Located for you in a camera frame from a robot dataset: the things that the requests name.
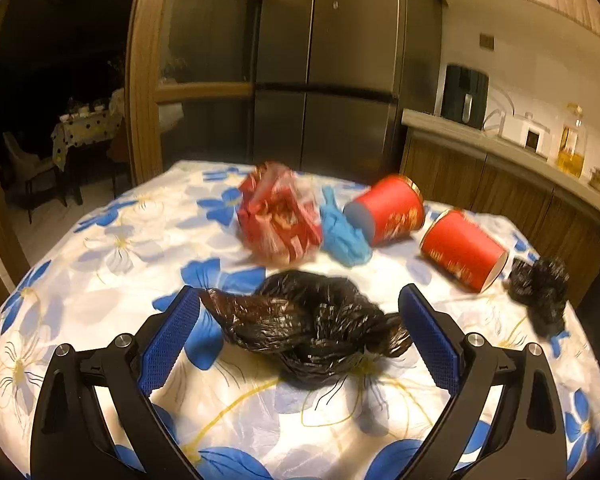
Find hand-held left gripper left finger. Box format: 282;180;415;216
30;285;203;480

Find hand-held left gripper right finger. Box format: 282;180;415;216
397;283;567;480

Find red paper cup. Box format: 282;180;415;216
343;174;426;247
420;209;510;294

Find small black plastic bag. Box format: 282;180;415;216
507;256;571;337

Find large black plastic bag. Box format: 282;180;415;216
199;270;414;389

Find blue plastic bag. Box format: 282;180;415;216
320;186;374;267

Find red patterned plastic bag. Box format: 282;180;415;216
237;161;326;266

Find blue floral tablecloth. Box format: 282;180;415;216
0;160;600;480

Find wooden lower cabinets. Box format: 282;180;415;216
400;125;600;311

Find stone kitchen countertop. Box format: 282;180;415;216
401;107;600;226

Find dining table with dotted cloth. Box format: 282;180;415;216
50;100;127;206

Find white rice cooker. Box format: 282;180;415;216
497;111;552;154

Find cooking oil bottle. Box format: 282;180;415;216
555;104;587;179

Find black air fryer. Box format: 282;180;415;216
440;63;490;128

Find wooden glass door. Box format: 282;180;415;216
125;0;268;186

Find dark steel refrigerator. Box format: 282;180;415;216
252;0;443;171

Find black power cable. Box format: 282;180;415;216
482;87;518;137

